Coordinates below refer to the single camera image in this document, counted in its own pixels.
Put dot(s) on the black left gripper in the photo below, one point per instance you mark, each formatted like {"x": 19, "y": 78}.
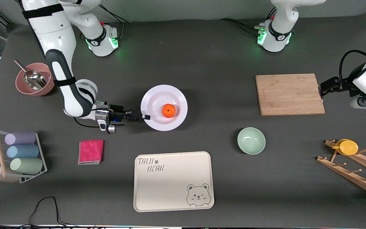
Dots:
{"x": 336, "y": 85}

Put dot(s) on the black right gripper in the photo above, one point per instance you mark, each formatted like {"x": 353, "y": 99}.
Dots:
{"x": 117, "y": 109}

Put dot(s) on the white round plate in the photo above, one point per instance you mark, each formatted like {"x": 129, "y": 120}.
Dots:
{"x": 157, "y": 98}

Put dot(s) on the orange mandarin fruit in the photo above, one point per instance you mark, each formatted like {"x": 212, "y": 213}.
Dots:
{"x": 168, "y": 111}

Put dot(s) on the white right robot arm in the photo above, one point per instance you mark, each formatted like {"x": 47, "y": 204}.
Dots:
{"x": 56, "y": 38}

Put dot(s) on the wooden cutting board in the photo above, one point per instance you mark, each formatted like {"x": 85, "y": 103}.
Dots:
{"x": 281, "y": 98}

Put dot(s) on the folded pink cloth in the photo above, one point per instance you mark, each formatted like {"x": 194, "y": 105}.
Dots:
{"x": 91, "y": 152}

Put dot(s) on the yellow cup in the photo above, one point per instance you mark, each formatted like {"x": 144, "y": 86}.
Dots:
{"x": 348, "y": 147}

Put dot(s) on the cream bear print tray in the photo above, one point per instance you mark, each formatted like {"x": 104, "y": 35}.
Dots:
{"x": 170, "y": 187}

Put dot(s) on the pink ribbed bowl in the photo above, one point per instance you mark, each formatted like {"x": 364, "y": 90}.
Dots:
{"x": 50, "y": 81}

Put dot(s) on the wooden peg drying rack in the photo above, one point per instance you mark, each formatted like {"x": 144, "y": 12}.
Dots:
{"x": 354, "y": 178}

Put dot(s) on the pale green bowl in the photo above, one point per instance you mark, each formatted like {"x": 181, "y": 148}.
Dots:
{"x": 251, "y": 141}

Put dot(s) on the metal scoop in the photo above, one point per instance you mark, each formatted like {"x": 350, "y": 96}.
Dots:
{"x": 34, "y": 79}

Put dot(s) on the purple cup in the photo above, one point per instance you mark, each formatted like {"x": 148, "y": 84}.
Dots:
{"x": 21, "y": 138}

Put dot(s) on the blue cup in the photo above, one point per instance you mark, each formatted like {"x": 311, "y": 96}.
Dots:
{"x": 22, "y": 151}

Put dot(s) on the green cup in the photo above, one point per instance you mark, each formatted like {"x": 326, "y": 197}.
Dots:
{"x": 27, "y": 166}

